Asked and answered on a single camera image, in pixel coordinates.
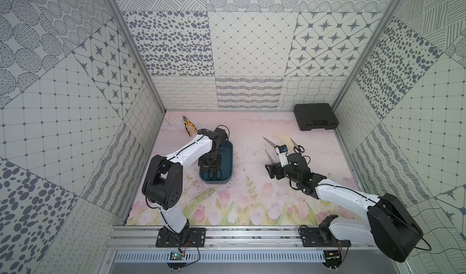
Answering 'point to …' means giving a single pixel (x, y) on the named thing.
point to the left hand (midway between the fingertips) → (212, 166)
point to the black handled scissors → (298, 148)
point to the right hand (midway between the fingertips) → (274, 164)
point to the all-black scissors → (216, 173)
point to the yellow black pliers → (186, 122)
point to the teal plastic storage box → (224, 174)
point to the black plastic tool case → (315, 116)
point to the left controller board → (176, 255)
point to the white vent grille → (223, 256)
